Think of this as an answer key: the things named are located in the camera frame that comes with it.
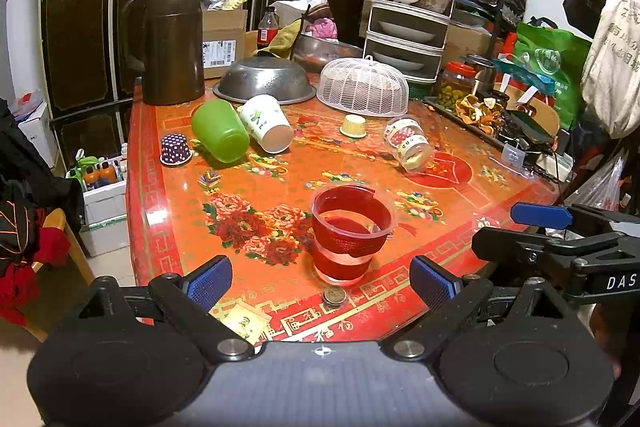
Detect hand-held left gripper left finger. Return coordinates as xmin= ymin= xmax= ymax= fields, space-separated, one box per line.
xmin=80 ymin=255 xmax=256 ymax=363

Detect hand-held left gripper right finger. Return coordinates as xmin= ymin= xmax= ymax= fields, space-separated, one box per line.
xmin=382 ymin=255 xmax=576 ymax=363

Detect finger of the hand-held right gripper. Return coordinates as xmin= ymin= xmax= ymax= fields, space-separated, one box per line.
xmin=511 ymin=202 xmax=640 ymax=235
xmin=471 ymin=227 xmax=633 ymax=275

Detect red transparent plastic cup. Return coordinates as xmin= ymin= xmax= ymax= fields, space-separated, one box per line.
xmin=310 ymin=183 xmax=393 ymax=285

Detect purple polka dot small cup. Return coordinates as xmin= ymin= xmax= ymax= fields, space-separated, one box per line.
xmin=159 ymin=133 xmax=193 ymax=166

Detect clear patterned plastic cup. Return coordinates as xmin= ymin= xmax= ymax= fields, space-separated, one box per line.
xmin=383 ymin=115 xmax=435 ymax=172

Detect green plastic cup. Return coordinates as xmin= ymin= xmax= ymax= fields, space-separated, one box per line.
xmin=191 ymin=100 xmax=251 ymax=164

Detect white paper cup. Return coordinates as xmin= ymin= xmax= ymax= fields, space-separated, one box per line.
xmin=238 ymin=94 xmax=295 ymax=154

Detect small yellow cup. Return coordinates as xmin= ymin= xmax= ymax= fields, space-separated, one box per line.
xmin=340 ymin=114 xmax=368 ymax=138

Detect golden picture card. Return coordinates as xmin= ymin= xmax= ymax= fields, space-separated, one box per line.
xmin=220 ymin=306 xmax=272 ymax=344

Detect black tray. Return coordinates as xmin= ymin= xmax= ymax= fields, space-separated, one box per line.
xmin=425 ymin=94 xmax=558 ymax=154

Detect dried orange peels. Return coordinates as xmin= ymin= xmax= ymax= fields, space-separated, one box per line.
xmin=455 ymin=92 xmax=508 ymax=125

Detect white foam box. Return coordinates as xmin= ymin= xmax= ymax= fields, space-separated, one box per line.
xmin=79 ymin=179 xmax=132 ymax=258

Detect red floral tablecloth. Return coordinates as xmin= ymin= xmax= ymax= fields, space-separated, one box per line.
xmin=125 ymin=74 xmax=561 ymax=348

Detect green shopping bag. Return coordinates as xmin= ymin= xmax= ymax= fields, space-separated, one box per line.
xmin=515 ymin=21 xmax=593 ymax=130

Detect orange bottles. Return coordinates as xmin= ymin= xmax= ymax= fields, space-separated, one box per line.
xmin=82 ymin=164 xmax=119 ymax=188

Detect glass jar with red lid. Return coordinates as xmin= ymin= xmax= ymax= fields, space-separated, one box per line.
xmin=434 ymin=61 xmax=476 ymax=110

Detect white canvas tote bag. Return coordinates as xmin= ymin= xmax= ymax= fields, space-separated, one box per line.
xmin=580 ymin=0 xmax=640 ymax=138

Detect wooden chair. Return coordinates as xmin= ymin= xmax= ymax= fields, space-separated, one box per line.
xmin=20 ymin=207 xmax=96 ymax=343

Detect red cloth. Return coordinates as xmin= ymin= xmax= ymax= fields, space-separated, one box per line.
xmin=0 ymin=227 xmax=71 ymax=325

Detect white mesh food cover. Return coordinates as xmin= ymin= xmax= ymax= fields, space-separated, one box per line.
xmin=316 ymin=55 xmax=410 ymax=118

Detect dark clothing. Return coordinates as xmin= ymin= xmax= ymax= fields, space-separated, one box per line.
xmin=0 ymin=99 xmax=83 ymax=278

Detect metal colander bowl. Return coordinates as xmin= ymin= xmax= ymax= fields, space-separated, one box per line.
xmin=213 ymin=57 xmax=317 ymax=104

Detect white plate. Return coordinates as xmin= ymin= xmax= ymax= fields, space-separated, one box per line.
xmin=372 ymin=52 xmax=426 ymax=72
xmin=377 ymin=21 xmax=436 ymax=42

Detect white cardboard box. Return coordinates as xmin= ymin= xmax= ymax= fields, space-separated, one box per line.
xmin=17 ymin=99 xmax=58 ymax=168

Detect brown thermos jug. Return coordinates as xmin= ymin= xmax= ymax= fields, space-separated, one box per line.
xmin=120 ymin=0 xmax=206 ymax=106

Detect cardboard box with label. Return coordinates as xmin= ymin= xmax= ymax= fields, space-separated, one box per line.
xmin=201 ymin=9 xmax=248 ymax=80

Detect olive green cloth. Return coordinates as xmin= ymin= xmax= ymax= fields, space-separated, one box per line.
xmin=252 ymin=19 xmax=306 ymax=60

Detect metal basin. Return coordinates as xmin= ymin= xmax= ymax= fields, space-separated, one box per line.
xmin=292 ymin=34 xmax=366 ymax=72

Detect dark soda bottle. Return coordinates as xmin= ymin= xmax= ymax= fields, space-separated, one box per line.
xmin=257 ymin=6 xmax=279 ymax=50

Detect pink cloth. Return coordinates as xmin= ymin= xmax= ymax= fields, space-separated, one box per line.
xmin=310 ymin=17 xmax=338 ymax=40

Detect dark wooden cabinet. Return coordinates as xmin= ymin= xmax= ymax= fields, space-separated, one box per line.
xmin=40 ymin=0 xmax=386 ymax=158

